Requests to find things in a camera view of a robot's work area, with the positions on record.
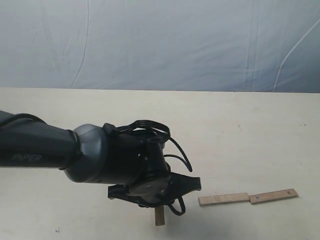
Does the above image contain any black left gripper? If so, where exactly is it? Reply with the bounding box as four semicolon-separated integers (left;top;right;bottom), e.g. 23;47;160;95
107;132;202;208

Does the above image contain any small wood block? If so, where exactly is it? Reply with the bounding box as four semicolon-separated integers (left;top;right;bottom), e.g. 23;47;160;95
154;205;166;227

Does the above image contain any light wood slat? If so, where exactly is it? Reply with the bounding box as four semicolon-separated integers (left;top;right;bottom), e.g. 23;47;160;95
198;193;250;207

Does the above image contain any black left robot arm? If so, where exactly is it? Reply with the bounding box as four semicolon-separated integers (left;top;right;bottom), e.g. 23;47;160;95
0;111;202;216

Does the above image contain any darker wood slat with screws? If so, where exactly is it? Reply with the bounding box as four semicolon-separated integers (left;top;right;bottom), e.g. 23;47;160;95
248;188;299;205

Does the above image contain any grey fabric backdrop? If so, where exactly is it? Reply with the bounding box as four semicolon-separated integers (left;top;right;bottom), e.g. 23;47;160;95
0;0;320;93

